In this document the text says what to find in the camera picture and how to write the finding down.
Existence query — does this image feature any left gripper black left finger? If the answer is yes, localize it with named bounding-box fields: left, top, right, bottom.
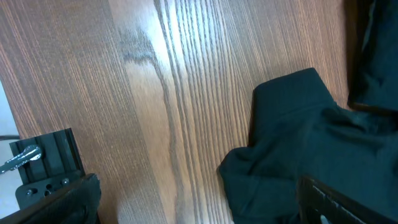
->
left=1, top=174, right=101, bottom=224

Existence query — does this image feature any black t-shirt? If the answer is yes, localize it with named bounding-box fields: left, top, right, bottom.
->
left=219, top=68, right=397, bottom=223

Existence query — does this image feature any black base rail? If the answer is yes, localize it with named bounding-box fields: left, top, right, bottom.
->
left=1, top=128, right=85, bottom=210

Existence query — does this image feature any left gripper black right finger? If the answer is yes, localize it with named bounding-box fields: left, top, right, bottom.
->
left=296, top=176, right=395, bottom=224

